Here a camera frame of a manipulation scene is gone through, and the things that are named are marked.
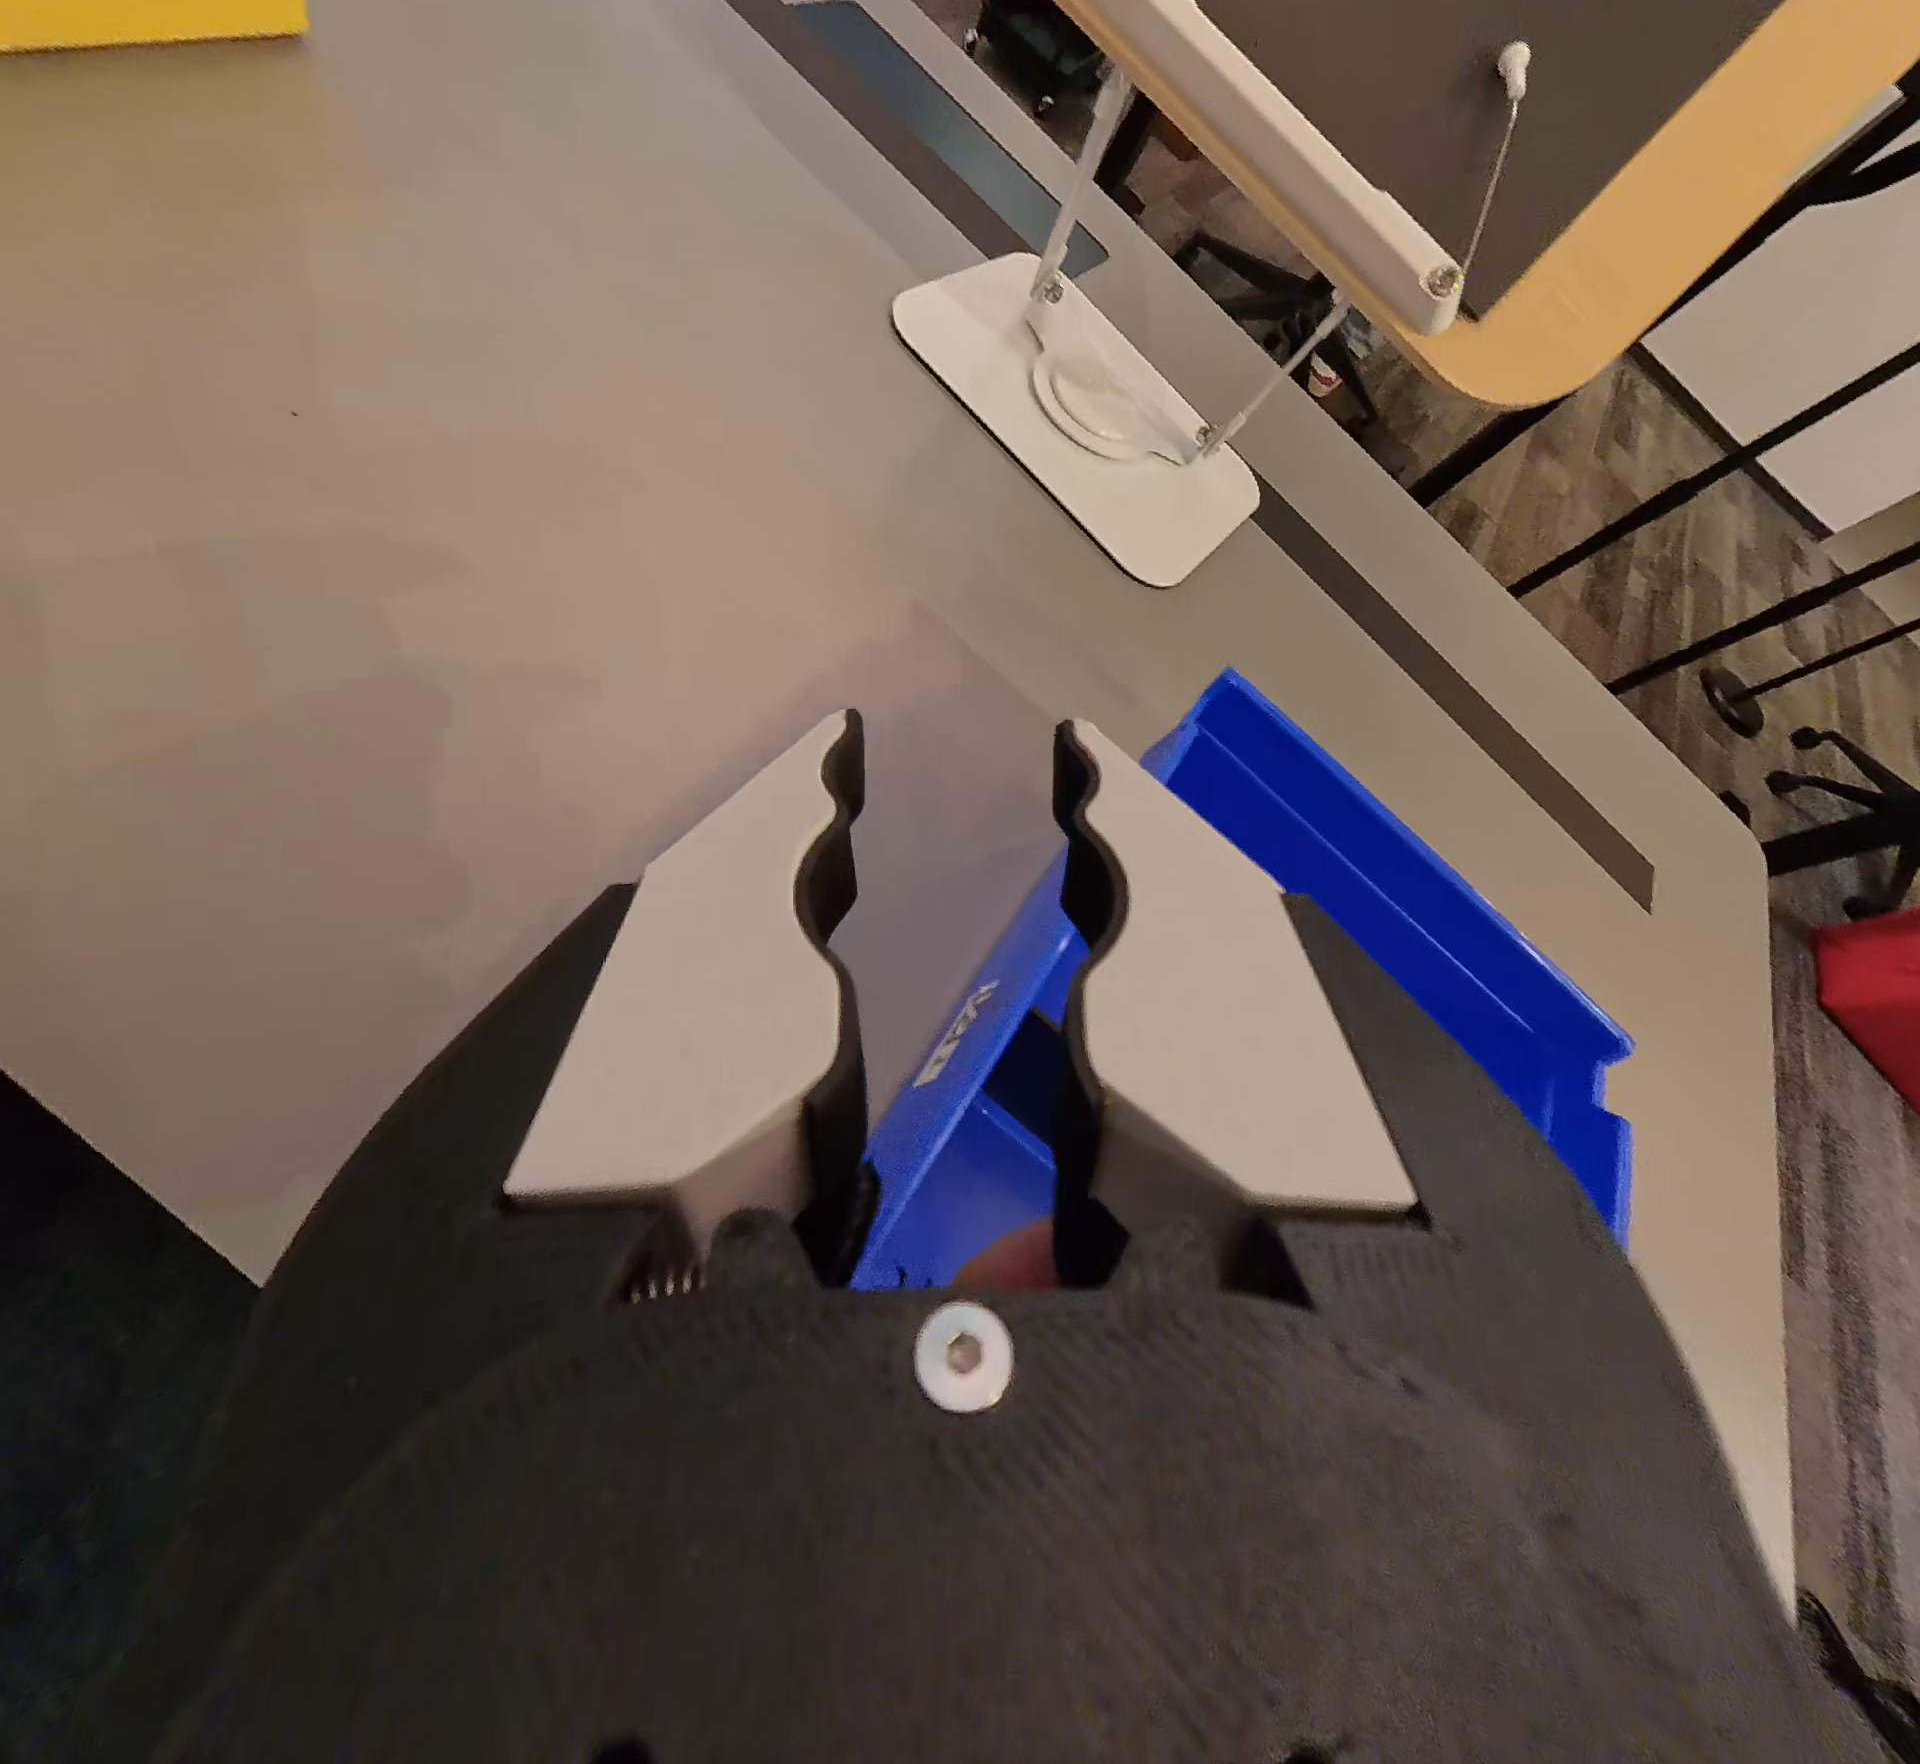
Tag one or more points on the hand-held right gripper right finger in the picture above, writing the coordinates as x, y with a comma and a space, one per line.
1248, 1043

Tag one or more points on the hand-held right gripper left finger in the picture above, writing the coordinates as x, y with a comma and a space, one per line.
689, 1028

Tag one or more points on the blue storage bin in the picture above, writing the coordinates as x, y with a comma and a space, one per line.
1351, 864

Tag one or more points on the person's right hand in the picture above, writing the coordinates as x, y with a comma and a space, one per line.
1011, 1263

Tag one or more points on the thin black pole stand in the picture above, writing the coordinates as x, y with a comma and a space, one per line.
1735, 701

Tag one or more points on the red bag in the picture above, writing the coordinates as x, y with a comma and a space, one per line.
1874, 998

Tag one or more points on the black office chair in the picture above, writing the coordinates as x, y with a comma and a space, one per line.
1853, 813

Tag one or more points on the white bracket bar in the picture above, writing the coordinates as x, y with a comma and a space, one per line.
1260, 116

